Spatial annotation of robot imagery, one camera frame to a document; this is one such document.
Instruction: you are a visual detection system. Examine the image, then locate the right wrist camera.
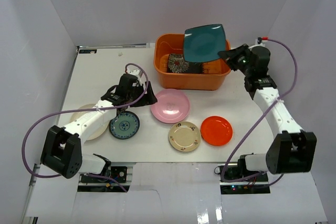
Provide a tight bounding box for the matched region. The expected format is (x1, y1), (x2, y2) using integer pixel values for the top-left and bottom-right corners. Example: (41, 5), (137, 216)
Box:
(255, 36), (268, 47)

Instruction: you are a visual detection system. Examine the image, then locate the orange round plate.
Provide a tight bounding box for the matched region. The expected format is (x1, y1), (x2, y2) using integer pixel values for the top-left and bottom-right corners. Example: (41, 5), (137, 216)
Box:
(201, 116), (233, 146)

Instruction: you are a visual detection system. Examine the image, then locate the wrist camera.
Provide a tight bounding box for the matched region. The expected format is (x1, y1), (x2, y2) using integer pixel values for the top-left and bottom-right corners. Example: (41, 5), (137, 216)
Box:
(255, 36), (268, 47)
(125, 68), (143, 84)

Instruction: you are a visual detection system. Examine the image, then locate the beige round patterned plate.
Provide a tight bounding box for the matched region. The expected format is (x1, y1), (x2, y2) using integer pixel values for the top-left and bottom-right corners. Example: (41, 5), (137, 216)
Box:
(168, 121), (202, 153)

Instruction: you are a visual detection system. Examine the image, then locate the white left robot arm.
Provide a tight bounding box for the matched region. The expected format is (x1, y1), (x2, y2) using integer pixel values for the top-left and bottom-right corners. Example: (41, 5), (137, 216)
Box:
(40, 73), (157, 182)

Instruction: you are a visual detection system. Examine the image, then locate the blue floral round plate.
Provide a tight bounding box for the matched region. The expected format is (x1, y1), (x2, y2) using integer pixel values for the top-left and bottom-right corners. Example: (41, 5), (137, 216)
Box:
(109, 111), (140, 140)

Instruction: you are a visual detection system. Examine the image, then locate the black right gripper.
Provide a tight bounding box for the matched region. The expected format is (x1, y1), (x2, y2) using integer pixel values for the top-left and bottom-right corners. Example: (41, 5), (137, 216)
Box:
(219, 44), (254, 77)

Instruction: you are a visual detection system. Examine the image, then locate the orange plastic bin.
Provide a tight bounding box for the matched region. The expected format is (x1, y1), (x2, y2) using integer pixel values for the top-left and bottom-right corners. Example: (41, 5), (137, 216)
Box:
(153, 34), (230, 91)

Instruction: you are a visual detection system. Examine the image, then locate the teal square plate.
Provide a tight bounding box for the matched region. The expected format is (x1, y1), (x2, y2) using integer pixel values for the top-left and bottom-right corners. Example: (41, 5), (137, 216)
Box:
(183, 24), (226, 63)

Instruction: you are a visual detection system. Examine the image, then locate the black square floral plate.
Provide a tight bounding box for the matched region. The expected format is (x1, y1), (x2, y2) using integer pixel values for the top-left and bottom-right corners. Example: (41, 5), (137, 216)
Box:
(167, 54), (203, 74)

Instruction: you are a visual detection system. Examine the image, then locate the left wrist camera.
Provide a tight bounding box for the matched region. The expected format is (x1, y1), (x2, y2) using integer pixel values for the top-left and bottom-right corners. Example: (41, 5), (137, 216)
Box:
(125, 68), (143, 84)

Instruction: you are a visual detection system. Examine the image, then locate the pink round plate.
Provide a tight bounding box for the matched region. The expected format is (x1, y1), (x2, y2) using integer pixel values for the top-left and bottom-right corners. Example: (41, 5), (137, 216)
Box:
(151, 89), (191, 124)

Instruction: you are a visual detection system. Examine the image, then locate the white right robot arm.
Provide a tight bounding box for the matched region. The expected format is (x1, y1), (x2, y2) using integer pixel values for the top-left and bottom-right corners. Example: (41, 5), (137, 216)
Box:
(218, 44), (317, 182)

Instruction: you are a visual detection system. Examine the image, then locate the cream white round plate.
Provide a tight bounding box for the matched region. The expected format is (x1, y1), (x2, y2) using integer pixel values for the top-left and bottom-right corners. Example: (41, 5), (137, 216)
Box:
(69, 103), (108, 141)

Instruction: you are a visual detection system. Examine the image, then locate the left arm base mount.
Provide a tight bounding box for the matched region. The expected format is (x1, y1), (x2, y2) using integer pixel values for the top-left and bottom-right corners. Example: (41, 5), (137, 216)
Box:
(79, 166), (128, 184)

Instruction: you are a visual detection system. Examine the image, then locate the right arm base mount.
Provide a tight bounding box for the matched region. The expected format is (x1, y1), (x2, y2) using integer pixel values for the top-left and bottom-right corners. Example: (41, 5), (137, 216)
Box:
(224, 165), (268, 189)

